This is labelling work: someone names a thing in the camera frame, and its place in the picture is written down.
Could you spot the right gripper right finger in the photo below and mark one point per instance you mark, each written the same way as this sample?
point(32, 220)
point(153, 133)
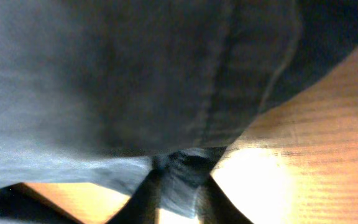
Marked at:
point(214, 207)

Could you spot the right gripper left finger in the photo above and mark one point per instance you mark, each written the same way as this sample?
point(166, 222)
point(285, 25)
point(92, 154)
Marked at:
point(141, 207)

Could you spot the dark blue shorts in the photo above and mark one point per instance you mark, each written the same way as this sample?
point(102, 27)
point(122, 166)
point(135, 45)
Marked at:
point(107, 91)

